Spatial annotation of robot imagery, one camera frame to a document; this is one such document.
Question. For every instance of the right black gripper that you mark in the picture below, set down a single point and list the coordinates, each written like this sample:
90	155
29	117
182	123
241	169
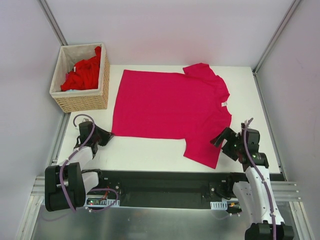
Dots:
229	144

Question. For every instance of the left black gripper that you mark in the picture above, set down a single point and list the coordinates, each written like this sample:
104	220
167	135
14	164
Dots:
99	136

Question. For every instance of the wicker laundry basket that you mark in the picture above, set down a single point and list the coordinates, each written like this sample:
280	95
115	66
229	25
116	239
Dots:
80	100

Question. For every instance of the magenta t shirt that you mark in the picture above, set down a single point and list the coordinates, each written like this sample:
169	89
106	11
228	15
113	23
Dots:
188	106

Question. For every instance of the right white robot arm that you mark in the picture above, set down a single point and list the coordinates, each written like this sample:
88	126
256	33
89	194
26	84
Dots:
255	194

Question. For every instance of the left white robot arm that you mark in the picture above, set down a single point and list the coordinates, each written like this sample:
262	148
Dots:
66	185

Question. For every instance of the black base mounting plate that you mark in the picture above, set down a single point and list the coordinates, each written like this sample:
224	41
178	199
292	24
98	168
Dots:
172	190

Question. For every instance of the red t shirt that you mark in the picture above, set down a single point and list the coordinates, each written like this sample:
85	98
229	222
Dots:
85	74

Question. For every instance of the left white cable duct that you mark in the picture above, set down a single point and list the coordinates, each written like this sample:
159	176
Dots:
94	202

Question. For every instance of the white cable duct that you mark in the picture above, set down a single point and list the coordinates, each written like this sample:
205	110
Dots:
94	202
219	205

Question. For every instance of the right white cable duct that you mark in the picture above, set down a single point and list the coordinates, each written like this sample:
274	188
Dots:
219	205

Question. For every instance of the left aluminium frame post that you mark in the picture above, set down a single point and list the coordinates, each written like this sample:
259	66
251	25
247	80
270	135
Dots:
52	22

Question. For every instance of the aluminium frame post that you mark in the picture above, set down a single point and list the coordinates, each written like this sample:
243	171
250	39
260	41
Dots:
52	22
277	34

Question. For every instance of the right aluminium frame post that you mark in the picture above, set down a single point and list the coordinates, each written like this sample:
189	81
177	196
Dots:
277	34

